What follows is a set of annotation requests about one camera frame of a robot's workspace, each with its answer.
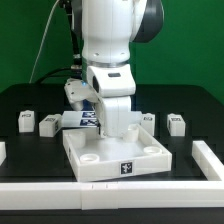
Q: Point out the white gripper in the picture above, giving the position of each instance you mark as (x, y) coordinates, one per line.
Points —
(113, 88)

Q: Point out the white square tabletop tray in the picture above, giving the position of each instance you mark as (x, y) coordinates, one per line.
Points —
(93, 158)

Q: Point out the white marker tag plate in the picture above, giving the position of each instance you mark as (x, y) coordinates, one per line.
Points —
(88, 119)

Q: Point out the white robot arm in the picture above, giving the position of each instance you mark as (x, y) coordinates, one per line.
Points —
(107, 27)

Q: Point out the white U-shaped fence wall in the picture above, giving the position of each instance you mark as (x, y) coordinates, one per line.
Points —
(129, 194)

